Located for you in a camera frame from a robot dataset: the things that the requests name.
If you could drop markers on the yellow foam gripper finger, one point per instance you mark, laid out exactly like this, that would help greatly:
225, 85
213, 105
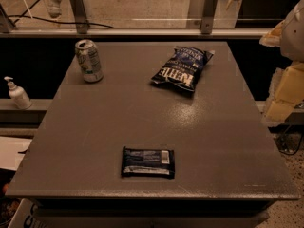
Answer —
286, 91
273, 37

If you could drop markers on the dark blue rxbar wrapper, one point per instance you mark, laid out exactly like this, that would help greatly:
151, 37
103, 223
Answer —
148, 163

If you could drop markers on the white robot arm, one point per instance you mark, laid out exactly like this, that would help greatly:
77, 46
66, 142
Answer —
292, 37

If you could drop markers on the green white 7up can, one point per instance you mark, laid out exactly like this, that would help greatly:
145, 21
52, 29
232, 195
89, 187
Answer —
89, 61

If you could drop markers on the blue kettle chips bag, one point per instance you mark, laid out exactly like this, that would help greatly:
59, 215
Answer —
184, 68

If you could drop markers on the white pump lotion bottle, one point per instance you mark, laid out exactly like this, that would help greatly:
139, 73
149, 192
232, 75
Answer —
18, 94

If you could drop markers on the white cardboard box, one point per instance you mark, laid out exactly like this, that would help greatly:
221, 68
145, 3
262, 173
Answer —
24, 216

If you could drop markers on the right metal rail bracket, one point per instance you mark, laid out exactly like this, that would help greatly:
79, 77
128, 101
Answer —
208, 14

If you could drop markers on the metal rail bracket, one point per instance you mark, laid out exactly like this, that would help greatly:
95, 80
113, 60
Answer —
208, 14
79, 12

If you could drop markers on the left metal rail bracket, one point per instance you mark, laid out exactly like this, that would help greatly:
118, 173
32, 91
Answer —
79, 12

